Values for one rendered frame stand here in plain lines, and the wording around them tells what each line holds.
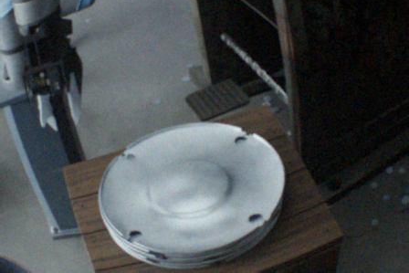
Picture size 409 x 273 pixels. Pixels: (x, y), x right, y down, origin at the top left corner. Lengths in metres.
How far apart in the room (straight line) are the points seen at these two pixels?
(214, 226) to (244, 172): 0.12
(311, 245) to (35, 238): 0.84
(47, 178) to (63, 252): 0.22
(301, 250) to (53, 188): 0.68
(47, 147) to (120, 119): 0.53
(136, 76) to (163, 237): 1.08
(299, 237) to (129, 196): 0.28
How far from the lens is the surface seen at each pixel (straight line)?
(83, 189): 1.14
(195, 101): 1.58
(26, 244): 1.59
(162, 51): 2.08
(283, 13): 1.22
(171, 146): 1.11
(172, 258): 0.95
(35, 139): 1.35
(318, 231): 0.99
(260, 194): 1.00
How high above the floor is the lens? 1.11
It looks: 38 degrees down
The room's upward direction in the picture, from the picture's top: 10 degrees counter-clockwise
